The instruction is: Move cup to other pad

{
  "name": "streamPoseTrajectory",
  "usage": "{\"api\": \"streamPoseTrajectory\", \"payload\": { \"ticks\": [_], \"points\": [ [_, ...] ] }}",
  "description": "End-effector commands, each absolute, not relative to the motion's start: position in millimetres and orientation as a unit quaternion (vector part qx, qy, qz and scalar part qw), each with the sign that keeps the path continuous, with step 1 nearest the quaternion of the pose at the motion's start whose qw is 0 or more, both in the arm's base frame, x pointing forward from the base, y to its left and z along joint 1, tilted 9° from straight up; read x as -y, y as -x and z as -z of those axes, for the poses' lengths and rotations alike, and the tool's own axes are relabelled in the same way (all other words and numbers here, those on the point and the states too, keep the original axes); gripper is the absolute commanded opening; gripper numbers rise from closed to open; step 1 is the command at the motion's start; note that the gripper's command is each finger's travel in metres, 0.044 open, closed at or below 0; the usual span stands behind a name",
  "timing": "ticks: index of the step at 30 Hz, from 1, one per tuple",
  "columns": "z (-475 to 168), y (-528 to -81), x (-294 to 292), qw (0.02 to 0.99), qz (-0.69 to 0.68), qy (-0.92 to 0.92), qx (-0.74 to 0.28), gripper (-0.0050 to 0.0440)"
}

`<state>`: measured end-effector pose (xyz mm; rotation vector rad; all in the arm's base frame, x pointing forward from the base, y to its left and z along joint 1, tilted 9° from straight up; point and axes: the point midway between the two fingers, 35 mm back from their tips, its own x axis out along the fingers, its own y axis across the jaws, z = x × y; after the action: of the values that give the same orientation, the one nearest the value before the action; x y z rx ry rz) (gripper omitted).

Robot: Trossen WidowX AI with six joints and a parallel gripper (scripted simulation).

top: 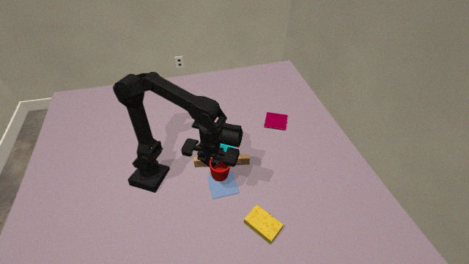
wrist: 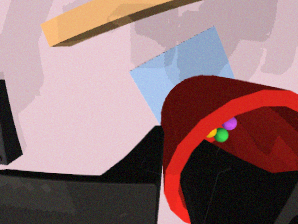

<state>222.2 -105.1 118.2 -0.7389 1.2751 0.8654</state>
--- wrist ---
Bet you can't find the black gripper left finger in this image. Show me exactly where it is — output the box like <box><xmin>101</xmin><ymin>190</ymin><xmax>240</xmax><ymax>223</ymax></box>
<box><xmin>0</xmin><ymin>125</ymin><xmax>165</xmax><ymax>224</ymax></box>

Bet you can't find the red cup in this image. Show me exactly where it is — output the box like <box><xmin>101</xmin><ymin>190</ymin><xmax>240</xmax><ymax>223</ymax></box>
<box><xmin>160</xmin><ymin>75</ymin><xmax>298</xmax><ymax>224</ymax></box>

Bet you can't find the green marble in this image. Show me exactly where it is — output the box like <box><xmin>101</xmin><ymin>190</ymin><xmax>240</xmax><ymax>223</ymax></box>
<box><xmin>213</xmin><ymin>127</ymin><xmax>228</xmax><ymax>142</ymax></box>

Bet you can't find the purple marble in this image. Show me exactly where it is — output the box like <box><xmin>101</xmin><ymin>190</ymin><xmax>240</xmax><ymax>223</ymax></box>
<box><xmin>222</xmin><ymin>117</ymin><xmax>237</xmax><ymax>130</ymax></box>

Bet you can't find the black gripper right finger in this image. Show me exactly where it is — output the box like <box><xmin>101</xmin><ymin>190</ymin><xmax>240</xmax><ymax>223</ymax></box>
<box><xmin>180</xmin><ymin>139</ymin><xmax>298</xmax><ymax>224</ymax></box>

